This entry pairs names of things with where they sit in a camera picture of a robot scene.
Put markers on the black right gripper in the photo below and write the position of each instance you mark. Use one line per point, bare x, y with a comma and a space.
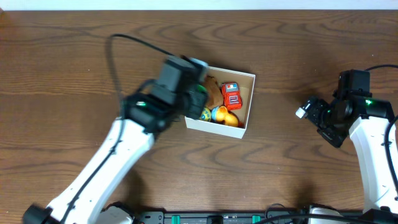
335, 137

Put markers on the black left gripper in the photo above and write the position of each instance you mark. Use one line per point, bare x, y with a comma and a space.
195, 101

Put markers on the green plastic turbine toy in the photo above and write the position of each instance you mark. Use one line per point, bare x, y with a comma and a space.
202, 88

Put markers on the yellow ball blue letters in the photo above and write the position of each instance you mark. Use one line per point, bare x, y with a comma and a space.
206, 115

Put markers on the brown plush capybara toy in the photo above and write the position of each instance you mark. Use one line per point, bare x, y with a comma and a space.
215, 97

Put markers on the orange rubber duck blue cap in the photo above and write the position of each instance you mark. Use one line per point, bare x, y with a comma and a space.
222, 115

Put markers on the red toy car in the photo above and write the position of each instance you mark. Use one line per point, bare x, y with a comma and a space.
231, 96

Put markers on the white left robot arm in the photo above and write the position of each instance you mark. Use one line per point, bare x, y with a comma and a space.
144, 115

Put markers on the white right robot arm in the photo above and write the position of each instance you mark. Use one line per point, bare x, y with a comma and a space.
370, 124

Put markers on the white open cardboard box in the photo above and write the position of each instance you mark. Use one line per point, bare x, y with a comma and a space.
246, 83

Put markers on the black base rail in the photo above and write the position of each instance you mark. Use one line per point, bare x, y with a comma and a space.
120, 213

